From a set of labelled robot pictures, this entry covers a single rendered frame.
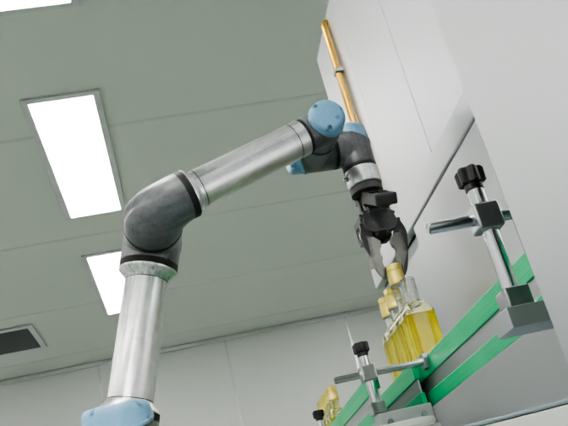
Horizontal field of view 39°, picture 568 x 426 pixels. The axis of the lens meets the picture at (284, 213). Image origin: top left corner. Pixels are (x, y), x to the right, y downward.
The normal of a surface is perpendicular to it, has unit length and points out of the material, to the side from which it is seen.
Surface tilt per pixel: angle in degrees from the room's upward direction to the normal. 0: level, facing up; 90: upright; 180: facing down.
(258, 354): 90
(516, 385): 90
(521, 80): 90
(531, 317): 90
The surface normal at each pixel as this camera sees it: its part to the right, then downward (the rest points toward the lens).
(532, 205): -0.97, 0.17
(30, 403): 0.08, -0.42
